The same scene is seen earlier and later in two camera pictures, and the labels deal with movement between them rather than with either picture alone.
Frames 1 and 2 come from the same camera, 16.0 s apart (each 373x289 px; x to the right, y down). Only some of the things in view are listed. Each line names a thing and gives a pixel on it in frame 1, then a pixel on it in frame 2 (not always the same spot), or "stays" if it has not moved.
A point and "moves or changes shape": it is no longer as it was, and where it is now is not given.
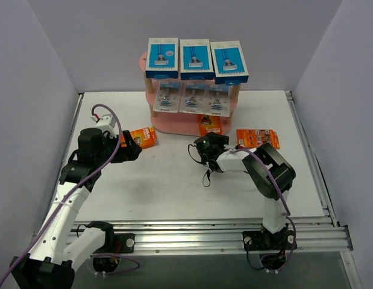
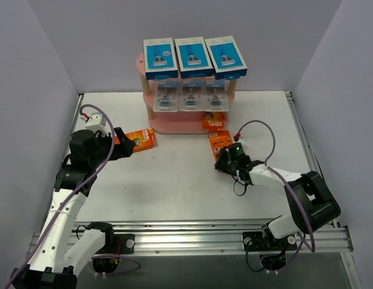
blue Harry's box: [162, 58] stays
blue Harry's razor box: [229, 65] moves or changes shape
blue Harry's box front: [196, 61] stays
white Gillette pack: [167, 96] stays
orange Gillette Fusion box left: [145, 137] stays
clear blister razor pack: [217, 100] moves or changes shape
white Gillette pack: [193, 96] moves or changes shape
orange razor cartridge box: [254, 138] moves or changes shape
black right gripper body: [215, 142] -> [223, 162]
